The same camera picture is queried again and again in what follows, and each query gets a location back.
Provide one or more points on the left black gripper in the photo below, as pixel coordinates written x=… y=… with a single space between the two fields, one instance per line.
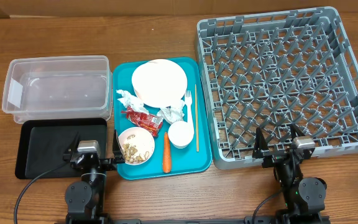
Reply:
x=114 y=163

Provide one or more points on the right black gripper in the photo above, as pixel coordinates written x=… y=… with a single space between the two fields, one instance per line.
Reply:
x=278 y=157

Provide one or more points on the white napkin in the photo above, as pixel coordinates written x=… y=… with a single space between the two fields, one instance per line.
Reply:
x=172 y=113
x=130 y=101

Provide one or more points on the red snack wrapper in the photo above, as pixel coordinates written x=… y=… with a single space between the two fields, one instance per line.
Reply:
x=152 y=123

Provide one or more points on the white plastic cup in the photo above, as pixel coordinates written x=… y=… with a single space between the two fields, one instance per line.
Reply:
x=180 y=134

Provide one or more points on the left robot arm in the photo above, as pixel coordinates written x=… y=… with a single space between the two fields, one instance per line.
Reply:
x=85 y=198

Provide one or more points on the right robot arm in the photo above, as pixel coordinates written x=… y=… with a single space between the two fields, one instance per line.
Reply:
x=304 y=197

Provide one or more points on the grey dishwasher rack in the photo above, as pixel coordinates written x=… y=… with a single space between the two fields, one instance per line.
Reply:
x=274 y=69

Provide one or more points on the bowl with nuts and crumbs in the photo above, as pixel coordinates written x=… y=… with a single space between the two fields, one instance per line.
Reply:
x=137 y=145

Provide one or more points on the black plastic tray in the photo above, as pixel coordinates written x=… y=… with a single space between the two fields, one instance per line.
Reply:
x=43 y=142

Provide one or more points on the clear plastic storage bin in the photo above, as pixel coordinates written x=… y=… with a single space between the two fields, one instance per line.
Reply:
x=63 y=87

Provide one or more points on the orange carrot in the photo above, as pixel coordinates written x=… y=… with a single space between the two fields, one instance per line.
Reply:
x=167 y=160

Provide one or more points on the teal serving tray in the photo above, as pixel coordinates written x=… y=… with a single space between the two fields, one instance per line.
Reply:
x=184 y=161

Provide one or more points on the large white plate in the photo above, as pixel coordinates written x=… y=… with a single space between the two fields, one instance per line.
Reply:
x=172 y=93

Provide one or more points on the wooden chopstick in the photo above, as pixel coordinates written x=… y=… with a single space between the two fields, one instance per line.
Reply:
x=196 y=121

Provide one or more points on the white plastic fork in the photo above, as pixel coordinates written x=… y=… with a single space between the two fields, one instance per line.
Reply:
x=188 y=102

